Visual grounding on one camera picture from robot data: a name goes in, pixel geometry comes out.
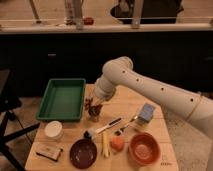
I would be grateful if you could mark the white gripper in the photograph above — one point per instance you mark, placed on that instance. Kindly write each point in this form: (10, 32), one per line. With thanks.
(103, 90)

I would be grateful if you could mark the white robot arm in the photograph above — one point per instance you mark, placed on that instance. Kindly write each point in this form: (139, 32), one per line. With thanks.
(193, 107)

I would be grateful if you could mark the green plastic tray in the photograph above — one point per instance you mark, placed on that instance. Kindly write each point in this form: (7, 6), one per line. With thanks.
(63, 100)

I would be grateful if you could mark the white round container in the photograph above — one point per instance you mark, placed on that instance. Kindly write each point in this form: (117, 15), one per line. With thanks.
(53, 130)

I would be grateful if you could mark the metal fork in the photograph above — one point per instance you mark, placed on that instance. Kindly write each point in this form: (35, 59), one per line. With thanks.
(121, 130)

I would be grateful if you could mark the orange bowl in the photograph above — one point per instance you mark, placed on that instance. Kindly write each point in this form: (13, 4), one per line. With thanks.
(144, 149)

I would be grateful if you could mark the black tripod stand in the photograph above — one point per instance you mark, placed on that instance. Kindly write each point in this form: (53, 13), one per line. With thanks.
(7, 104)

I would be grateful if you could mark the black white brush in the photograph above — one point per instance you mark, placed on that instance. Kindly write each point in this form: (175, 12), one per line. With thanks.
(92, 132)

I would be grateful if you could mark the orange toy fruit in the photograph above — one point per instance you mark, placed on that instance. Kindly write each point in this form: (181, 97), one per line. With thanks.
(117, 143)

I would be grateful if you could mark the dark purple bowl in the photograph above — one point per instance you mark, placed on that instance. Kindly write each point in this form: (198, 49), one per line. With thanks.
(83, 153)

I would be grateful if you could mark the blue sponge block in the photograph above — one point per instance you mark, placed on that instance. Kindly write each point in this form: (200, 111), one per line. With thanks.
(146, 113)

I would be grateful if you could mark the red object on shelf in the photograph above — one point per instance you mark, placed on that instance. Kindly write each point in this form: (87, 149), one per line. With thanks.
(88, 21)

